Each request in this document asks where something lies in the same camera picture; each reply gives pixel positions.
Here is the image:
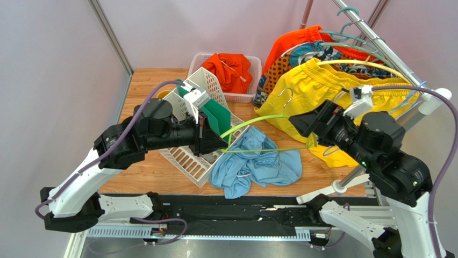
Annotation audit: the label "orange shorts back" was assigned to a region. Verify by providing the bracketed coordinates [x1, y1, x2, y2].
[261, 25, 367, 74]

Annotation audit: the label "yellow shorts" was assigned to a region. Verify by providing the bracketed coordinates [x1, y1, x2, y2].
[255, 58, 419, 168]

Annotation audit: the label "teal hanger back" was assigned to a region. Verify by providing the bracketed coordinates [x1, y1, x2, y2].
[319, 6, 377, 50]

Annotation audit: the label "green hanger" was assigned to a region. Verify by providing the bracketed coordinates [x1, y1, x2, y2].
[220, 88, 318, 153]

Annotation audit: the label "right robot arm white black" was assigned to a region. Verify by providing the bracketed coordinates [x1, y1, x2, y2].
[289, 100, 453, 257]

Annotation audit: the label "orange shorts front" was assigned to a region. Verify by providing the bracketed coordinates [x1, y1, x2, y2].
[201, 53, 253, 94]

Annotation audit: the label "teal hanger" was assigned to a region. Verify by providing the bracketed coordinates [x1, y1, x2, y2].
[319, 6, 377, 50]
[326, 39, 394, 68]

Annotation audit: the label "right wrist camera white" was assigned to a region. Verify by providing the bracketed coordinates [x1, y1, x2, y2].
[343, 85, 374, 119]

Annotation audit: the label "light blue wire hanger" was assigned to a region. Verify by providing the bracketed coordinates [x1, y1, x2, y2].
[323, 90, 421, 156]

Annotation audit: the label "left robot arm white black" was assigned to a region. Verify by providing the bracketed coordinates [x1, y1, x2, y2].
[40, 98, 228, 233]

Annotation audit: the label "white perforated basket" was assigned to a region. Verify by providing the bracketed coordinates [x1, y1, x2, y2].
[187, 53, 262, 103]

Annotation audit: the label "yellow cup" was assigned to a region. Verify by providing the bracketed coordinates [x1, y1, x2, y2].
[157, 90, 171, 99]

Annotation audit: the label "green folder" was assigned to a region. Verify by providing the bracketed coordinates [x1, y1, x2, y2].
[176, 82, 231, 135]

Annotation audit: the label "light blue shorts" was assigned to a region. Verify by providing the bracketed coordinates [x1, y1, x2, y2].
[209, 127, 303, 199]

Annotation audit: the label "white file organizer rack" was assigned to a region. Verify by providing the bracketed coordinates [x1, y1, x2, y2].
[160, 68, 229, 188]

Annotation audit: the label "metal clothes rack rail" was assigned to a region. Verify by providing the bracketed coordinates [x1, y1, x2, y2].
[296, 1, 442, 204]

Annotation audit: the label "yellow hanger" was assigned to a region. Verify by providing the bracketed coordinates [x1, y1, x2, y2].
[316, 60, 408, 81]

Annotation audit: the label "teal hanger front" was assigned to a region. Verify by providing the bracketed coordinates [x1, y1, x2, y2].
[326, 39, 394, 68]

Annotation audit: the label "patterned blue orange shorts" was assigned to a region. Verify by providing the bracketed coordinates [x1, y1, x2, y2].
[252, 41, 395, 108]

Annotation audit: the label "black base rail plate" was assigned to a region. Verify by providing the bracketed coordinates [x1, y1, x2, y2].
[145, 195, 325, 226]

